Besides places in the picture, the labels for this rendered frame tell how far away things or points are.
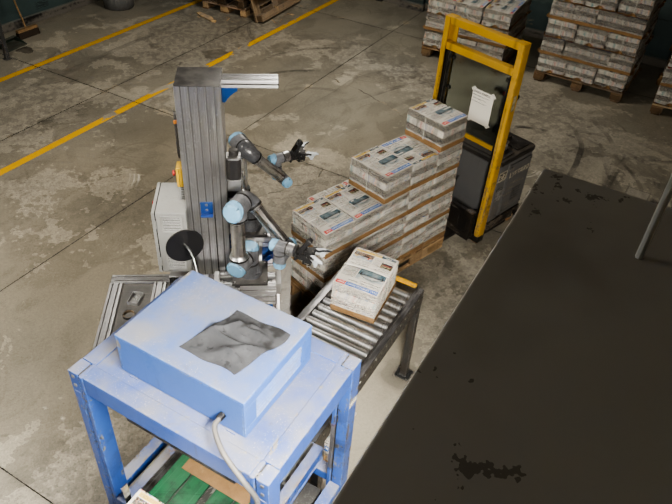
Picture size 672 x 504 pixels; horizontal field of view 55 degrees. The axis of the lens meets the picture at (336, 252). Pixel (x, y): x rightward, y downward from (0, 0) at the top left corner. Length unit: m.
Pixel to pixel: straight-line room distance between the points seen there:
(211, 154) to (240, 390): 1.84
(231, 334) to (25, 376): 2.68
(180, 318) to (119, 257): 3.18
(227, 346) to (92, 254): 3.51
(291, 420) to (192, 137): 1.90
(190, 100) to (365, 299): 1.48
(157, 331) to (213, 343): 0.23
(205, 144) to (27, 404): 2.13
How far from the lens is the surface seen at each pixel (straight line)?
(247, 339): 2.46
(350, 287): 3.77
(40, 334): 5.22
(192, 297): 2.67
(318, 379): 2.62
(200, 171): 3.89
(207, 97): 3.66
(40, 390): 4.85
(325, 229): 4.52
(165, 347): 2.49
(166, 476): 3.29
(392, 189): 4.81
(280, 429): 2.47
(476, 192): 5.93
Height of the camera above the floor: 3.56
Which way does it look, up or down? 39 degrees down
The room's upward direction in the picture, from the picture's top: 4 degrees clockwise
